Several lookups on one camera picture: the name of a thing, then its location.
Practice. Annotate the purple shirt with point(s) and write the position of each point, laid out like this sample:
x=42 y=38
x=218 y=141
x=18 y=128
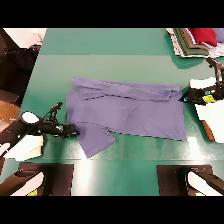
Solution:
x=133 y=113

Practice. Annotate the lavender garment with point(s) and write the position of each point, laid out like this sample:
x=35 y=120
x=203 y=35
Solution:
x=220 y=34

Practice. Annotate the brown garment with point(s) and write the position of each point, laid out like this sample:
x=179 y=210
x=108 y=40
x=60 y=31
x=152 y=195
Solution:
x=189 y=37

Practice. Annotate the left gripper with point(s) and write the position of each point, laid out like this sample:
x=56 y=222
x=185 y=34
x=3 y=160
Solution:
x=63 y=129

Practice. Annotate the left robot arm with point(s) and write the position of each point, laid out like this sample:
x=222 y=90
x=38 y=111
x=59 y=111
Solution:
x=20 y=131

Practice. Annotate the dark green garment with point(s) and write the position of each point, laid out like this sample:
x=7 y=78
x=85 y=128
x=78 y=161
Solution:
x=195 y=49

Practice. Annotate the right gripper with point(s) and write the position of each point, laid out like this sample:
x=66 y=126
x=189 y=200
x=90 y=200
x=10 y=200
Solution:
x=190 y=95

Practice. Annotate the red garment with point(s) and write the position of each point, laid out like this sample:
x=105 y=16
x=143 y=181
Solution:
x=204 y=35

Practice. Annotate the white garment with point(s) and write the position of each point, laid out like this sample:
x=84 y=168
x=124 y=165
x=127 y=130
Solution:
x=216 y=50

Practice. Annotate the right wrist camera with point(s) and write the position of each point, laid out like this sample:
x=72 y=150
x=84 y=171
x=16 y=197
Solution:
x=216 y=68

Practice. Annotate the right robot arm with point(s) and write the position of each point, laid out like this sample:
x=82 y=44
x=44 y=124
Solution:
x=211 y=115

